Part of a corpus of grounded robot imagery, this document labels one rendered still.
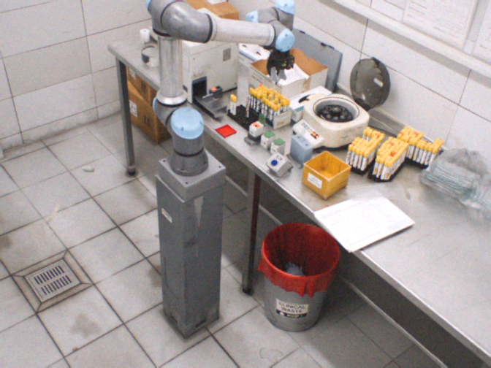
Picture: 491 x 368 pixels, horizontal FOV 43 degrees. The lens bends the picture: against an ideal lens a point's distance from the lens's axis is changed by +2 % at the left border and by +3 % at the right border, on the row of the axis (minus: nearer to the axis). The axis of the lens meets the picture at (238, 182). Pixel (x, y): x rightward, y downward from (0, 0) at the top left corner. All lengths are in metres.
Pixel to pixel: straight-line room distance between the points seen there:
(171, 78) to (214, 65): 0.62
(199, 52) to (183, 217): 0.78
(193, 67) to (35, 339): 1.45
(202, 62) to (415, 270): 1.30
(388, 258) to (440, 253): 0.19
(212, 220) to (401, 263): 0.79
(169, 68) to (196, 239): 0.73
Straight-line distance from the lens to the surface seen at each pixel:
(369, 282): 2.98
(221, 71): 2.92
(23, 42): 3.93
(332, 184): 2.40
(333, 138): 2.63
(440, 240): 2.38
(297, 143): 2.54
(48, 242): 3.53
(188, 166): 2.34
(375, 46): 2.82
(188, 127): 2.24
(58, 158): 4.07
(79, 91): 4.22
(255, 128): 2.63
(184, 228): 2.47
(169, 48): 2.22
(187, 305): 2.84
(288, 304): 2.88
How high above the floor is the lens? 2.47
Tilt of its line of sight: 40 degrees down
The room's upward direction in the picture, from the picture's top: 3 degrees clockwise
